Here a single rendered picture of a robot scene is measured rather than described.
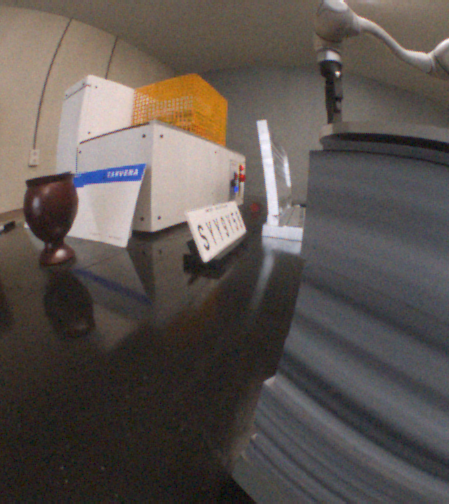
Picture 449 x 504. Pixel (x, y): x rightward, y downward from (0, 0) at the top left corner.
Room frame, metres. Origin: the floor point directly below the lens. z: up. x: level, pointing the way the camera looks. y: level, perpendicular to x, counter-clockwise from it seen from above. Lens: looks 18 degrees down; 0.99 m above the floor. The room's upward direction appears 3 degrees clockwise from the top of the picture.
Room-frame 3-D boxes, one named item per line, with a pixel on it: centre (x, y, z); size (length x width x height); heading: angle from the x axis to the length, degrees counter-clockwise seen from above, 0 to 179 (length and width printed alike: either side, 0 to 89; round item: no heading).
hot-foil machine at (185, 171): (0.76, 0.18, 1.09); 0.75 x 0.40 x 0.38; 161
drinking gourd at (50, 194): (0.22, 0.23, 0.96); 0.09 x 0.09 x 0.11
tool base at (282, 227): (0.56, -0.24, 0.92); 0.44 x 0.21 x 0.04; 161
